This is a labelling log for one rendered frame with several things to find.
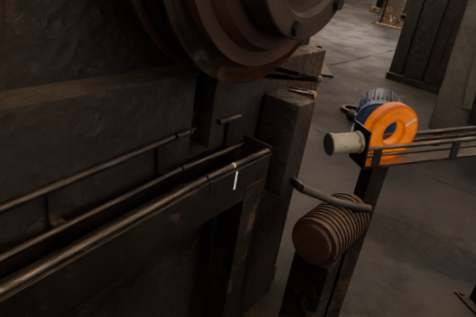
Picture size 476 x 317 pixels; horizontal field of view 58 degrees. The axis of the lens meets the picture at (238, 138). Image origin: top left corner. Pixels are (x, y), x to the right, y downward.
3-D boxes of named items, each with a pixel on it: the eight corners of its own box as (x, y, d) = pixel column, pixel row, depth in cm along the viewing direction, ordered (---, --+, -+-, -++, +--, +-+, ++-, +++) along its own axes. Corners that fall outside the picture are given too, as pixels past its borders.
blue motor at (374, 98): (346, 146, 281) (360, 97, 267) (353, 119, 331) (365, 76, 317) (394, 158, 274) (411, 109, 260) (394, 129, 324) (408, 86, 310)
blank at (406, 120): (369, 164, 119) (377, 170, 116) (354, 122, 110) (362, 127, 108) (414, 134, 120) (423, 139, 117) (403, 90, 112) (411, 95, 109)
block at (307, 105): (244, 180, 108) (261, 90, 98) (263, 171, 114) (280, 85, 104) (280, 199, 103) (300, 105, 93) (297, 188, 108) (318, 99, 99)
